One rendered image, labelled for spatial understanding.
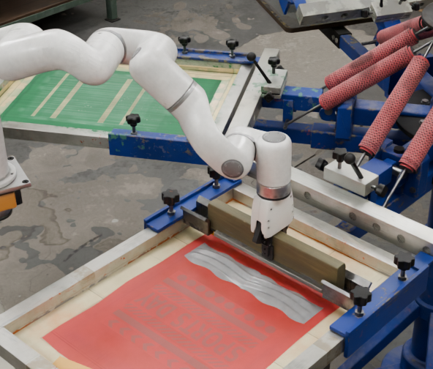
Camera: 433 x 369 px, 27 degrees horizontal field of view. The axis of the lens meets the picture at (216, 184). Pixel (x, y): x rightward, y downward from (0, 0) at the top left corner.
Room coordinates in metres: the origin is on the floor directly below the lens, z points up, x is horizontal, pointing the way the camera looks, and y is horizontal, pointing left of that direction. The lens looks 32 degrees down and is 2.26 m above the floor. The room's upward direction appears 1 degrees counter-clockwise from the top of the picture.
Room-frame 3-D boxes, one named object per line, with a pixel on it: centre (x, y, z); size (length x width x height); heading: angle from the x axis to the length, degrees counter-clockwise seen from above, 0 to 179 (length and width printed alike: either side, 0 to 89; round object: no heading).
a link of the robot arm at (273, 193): (1.69, -0.13, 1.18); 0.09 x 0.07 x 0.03; 136
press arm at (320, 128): (2.45, -0.10, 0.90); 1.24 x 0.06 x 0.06; 76
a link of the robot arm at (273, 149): (1.70, -0.09, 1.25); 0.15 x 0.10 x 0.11; 79
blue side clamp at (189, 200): (1.90, 0.06, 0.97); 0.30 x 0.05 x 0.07; 136
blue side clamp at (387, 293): (1.52, -0.35, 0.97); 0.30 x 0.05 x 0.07; 136
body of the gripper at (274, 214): (1.68, -0.13, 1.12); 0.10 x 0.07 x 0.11; 136
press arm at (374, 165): (1.95, -0.37, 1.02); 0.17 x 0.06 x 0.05; 136
